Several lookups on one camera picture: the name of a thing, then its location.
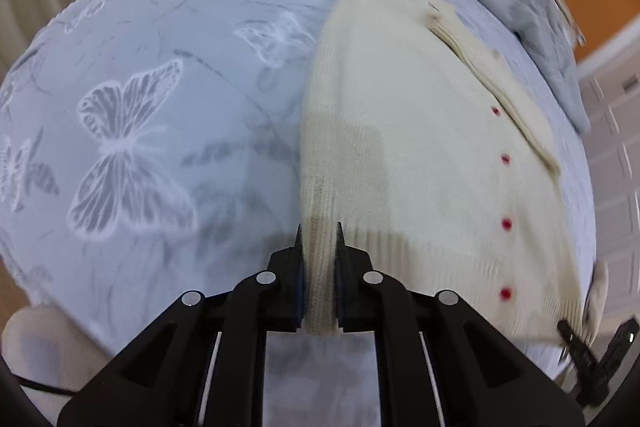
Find cream knit cardigan red buttons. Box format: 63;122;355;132
300;0;602;345

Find white built-in wardrobe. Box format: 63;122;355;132
582;52;640;331

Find bed with butterfly sheet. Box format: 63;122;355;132
0;0;599;427

